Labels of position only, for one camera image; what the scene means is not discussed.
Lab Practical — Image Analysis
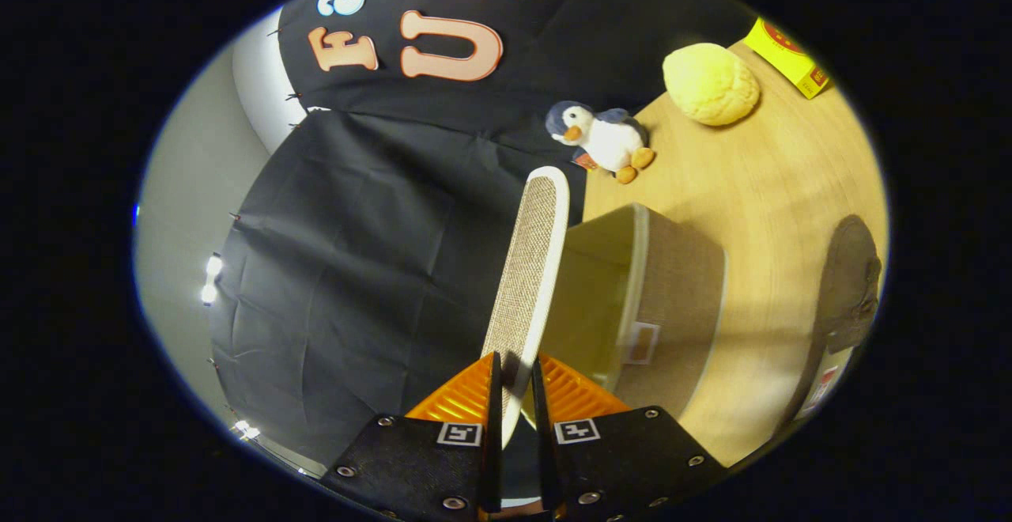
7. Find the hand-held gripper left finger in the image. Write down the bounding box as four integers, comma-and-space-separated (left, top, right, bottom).
319, 351, 504, 522

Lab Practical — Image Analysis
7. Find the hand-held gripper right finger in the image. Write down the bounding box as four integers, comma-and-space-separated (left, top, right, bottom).
531, 354, 729, 522

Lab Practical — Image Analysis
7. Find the beige fabric storage box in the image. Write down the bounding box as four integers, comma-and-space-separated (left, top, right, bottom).
522, 202, 727, 422

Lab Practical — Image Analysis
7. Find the brown fuzzy shoe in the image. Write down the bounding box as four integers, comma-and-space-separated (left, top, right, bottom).
793, 214, 883, 422

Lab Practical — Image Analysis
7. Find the black backdrop cloth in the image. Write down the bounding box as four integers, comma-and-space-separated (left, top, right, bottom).
210, 0, 760, 479

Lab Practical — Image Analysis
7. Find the penguin plush toy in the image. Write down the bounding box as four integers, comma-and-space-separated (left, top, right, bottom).
545, 100, 657, 185

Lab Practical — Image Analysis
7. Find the yellow bread plush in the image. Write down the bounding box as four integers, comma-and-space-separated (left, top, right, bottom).
663, 42, 761, 127

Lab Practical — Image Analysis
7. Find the yellow book with red circle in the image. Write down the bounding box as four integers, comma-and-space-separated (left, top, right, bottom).
743, 17, 831, 100

